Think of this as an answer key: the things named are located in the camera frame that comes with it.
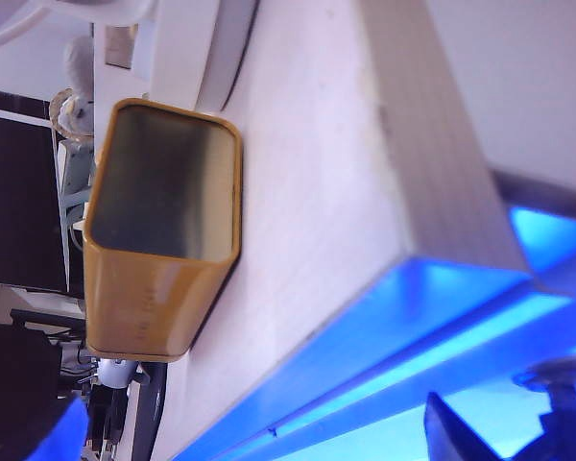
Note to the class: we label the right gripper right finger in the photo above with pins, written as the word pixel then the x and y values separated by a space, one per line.
pixel 448 437

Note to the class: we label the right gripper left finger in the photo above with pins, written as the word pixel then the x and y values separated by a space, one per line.
pixel 24 427

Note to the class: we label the white RC transmitter controller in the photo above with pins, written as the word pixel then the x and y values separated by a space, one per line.
pixel 117 372

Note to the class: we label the black Corsair mouse pad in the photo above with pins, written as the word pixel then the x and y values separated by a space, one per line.
pixel 153 413

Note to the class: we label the black AOC monitor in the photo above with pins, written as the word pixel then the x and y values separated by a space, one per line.
pixel 19 192

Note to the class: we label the yellow metal tin box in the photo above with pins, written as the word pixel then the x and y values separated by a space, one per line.
pixel 163 192

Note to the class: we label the beige-maned plush toy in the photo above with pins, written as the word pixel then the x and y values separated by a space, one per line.
pixel 72 115

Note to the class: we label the grey plush toy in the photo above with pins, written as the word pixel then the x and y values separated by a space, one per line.
pixel 79 62

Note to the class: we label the white desk fan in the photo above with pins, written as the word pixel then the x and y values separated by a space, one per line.
pixel 225 48

